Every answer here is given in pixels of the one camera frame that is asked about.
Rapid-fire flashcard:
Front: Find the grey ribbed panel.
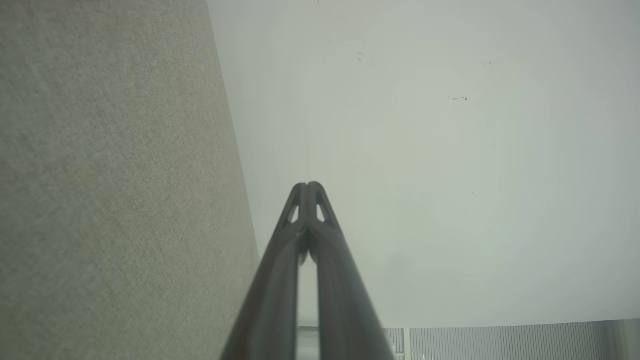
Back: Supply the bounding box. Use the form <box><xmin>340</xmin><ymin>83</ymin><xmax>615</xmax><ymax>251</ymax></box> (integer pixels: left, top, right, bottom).
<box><xmin>384</xmin><ymin>319</ymin><xmax>640</xmax><ymax>360</ymax></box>

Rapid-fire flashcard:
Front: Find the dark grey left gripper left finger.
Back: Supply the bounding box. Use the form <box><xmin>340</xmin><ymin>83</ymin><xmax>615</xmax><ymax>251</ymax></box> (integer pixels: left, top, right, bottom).
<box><xmin>219</xmin><ymin>182</ymin><xmax>308</xmax><ymax>360</ymax></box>

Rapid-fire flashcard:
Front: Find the grey fabric sofa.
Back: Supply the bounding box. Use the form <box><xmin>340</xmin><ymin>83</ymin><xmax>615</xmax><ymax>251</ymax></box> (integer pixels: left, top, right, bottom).
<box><xmin>0</xmin><ymin>0</ymin><xmax>261</xmax><ymax>360</ymax></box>

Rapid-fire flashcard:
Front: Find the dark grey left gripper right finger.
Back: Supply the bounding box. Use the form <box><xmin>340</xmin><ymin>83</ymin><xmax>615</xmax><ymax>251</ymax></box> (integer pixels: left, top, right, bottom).
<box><xmin>307</xmin><ymin>181</ymin><xmax>397</xmax><ymax>360</ymax></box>

